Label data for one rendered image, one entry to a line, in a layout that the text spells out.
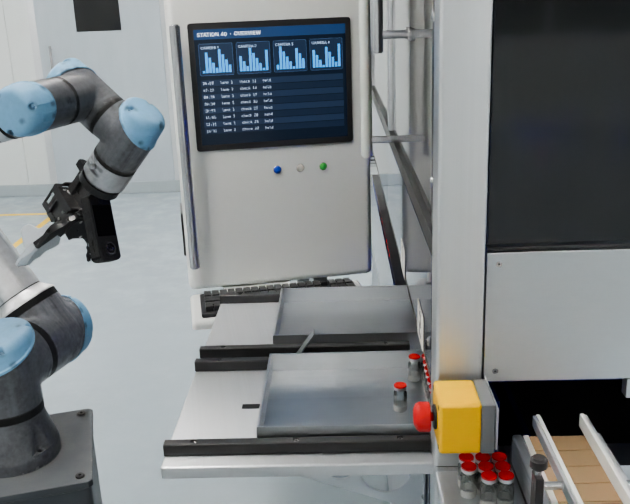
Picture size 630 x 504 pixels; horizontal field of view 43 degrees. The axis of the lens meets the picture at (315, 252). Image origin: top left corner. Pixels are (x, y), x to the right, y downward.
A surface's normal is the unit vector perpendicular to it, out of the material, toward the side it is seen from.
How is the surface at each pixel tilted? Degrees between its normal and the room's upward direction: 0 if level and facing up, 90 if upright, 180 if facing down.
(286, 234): 90
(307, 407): 0
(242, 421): 0
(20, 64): 90
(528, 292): 90
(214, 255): 90
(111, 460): 0
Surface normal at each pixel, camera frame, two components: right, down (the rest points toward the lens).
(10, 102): -0.30, 0.30
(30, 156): -0.02, 0.30
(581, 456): -0.04, -0.95
